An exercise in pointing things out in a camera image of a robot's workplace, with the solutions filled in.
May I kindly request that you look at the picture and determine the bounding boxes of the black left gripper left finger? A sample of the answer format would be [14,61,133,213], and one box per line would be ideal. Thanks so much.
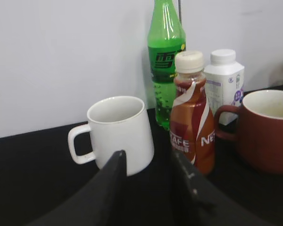
[28,150,127,226]

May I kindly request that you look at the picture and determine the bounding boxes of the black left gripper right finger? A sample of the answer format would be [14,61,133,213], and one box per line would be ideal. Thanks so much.
[171,151,269,226]

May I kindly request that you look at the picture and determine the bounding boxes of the green Sprite bottle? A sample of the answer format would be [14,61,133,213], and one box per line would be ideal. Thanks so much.
[147,0,186,130]

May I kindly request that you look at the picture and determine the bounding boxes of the brown Nescafe coffee bottle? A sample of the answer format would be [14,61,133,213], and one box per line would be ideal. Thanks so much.
[170,50,215,175]

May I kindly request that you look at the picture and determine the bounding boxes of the white ceramic mug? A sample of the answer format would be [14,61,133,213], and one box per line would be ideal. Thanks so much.
[67,96,154,176]

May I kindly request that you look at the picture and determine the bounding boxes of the red ceramic mug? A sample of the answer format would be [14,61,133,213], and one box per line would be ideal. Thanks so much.
[215,89,283,174]

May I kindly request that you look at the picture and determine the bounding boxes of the white milk bottle purple label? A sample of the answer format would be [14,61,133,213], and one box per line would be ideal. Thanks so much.
[204,49,245,115]

